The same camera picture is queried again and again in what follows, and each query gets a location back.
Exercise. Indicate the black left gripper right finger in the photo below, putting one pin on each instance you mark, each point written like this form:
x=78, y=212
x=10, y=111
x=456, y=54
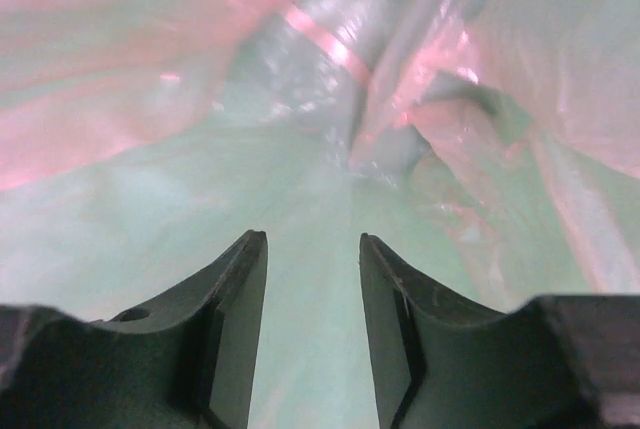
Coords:
x=441, y=360

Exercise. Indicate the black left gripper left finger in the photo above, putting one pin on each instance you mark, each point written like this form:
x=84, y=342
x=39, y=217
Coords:
x=182, y=359

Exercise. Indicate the green plastic trash bin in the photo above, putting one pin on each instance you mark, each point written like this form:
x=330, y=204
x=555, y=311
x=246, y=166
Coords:
x=200, y=189

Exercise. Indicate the pink plastic trash bag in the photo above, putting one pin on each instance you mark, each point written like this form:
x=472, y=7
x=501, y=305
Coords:
x=450, y=74

